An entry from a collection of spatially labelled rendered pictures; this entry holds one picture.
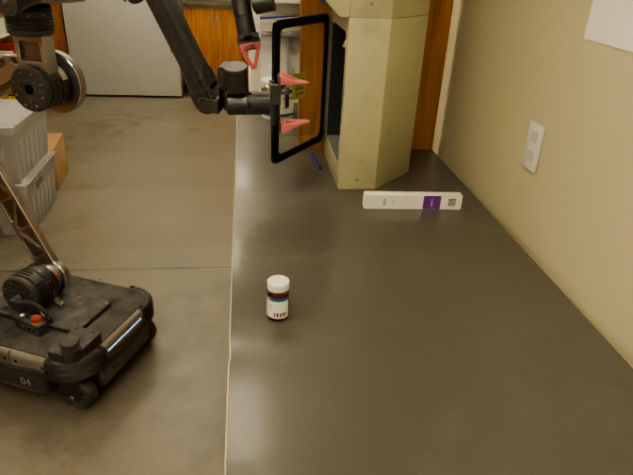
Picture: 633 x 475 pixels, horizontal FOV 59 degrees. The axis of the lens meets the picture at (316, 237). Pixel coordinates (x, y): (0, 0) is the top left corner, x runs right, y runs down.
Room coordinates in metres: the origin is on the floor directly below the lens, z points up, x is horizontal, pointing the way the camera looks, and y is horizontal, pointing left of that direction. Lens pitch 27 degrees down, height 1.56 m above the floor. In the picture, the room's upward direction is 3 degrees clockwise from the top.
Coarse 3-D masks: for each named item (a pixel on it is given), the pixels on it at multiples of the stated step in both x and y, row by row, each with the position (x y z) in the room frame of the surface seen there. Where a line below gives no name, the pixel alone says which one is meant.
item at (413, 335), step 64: (256, 128) 2.08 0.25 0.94; (256, 192) 1.46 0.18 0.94; (320, 192) 1.49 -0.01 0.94; (256, 256) 1.10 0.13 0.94; (320, 256) 1.11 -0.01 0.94; (384, 256) 1.13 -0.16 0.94; (448, 256) 1.14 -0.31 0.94; (512, 256) 1.16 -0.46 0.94; (256, 320) 0.85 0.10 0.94; (320, 320) 0.87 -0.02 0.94; (384, 320) 0.88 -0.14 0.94; (448, 320) 0.89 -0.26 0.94; (512, 320) 0.90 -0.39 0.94; (576, 320) 0.91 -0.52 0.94; (256, 384) 0.69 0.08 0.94; (320, 384) 0.69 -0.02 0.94; (384, 384) 0.70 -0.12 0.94; (448, 384) 0.71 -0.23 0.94; (512, 384) 0.72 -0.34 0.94; (576, 384) 0.73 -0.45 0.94; (256, 448) 0.56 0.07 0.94; (320, 448) 0.56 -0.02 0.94; (384, 448) 0.57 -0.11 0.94; (448, 448) 0.58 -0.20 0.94; (512, 448) 0.58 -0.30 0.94; (576, 448) 0.59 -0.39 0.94
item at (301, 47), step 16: (272, 32) 1.56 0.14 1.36; (288, 32) 1.62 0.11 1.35; (304, 32) 1.69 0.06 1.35; (320, 32) 1.78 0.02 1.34; (272, 48) 1.56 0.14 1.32; (288, 48) 1.62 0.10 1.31; (304, 48) 1.70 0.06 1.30; (320, 48) 1.78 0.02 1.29; (272, 64) 1.55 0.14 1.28; (288, 64) 1.62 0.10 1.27; (304, 64) 1.70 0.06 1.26; (320, 64) 1.79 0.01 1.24; (320, 80) 1.79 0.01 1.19; (304, 96) 1.70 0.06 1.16; (320, 96) 1.79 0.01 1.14; (288, 112) 1.62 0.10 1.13; (304, 112) 1.71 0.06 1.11; (320, 112) 1.80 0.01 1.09; (272, 128) 1.55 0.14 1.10; (304, 128) 1.71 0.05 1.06; (272, 144) 1.55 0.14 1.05; (288, 144) 1.63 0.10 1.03; (272, 160) 1.55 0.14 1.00
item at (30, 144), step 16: (0, 112) 3.09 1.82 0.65; (16, 112) 3.10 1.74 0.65; (32, 112) 3.11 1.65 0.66; (0, 128) 2.81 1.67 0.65; (16, 128) 2.87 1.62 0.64; (32, 128) 3.13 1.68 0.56; (16, 144) 2.87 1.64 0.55; (32, 144) 3.11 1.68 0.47; (0, 160) 2.83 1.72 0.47; (16, 160) 2.84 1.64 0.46; (32, 160) 3.07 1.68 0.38; (16, 176) 2.85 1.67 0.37
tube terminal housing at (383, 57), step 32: (352, 0) 1.52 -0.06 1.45; (384, 0) 1.53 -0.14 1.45; (416, 0) 1.63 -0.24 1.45; (352, 32) 1.52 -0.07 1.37; (384, 32) 1.53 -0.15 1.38; (416, 32) 1.65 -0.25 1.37; (352, 64) 1.52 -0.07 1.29; (384, 64) 1.53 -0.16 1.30; (416, 64) 1.67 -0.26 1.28; (352, 96) 1.52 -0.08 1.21; (384, 96) 1.54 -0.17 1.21; (416, 96) 1.68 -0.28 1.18; (352, 128) 1.52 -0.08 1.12; (384, 128) 1.55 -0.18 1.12; (352, 160) 1.52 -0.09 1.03; (384, 160) 1.57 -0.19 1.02
